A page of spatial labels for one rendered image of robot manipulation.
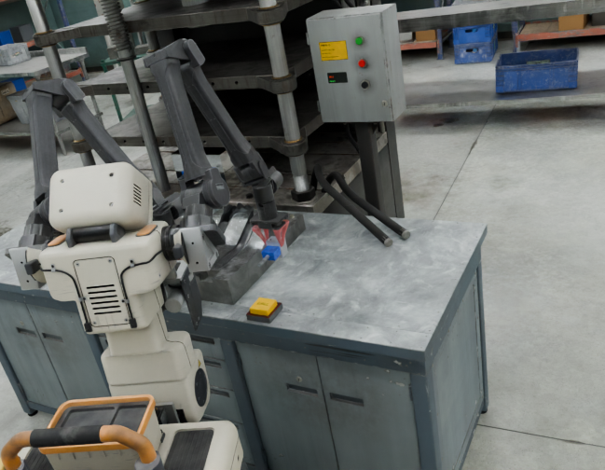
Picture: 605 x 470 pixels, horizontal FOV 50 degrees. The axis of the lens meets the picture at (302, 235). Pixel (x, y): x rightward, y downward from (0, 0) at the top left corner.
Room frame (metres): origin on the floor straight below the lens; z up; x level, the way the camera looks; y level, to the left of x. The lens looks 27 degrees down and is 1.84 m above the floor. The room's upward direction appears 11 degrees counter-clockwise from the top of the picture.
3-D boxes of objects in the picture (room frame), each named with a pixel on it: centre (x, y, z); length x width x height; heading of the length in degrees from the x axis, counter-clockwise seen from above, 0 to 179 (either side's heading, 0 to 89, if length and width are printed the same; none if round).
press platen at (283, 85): (3.02, 0.25, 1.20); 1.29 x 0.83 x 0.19; 58
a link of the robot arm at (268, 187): (1.76, 0.09, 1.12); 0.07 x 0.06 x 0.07; 157
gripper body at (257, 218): (1.75, 0.09, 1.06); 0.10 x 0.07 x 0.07; 58
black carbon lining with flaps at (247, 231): (1.96, 0.24, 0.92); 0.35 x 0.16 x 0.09; 148
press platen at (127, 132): (3.02, 0.25, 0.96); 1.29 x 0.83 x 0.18; 58
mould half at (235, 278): (1.97, 0.22, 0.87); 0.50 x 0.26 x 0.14; 148
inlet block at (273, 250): (1.72, 0.11, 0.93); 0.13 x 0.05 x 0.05; 149
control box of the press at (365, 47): (2.45, -0.33, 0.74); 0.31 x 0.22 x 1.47; 58
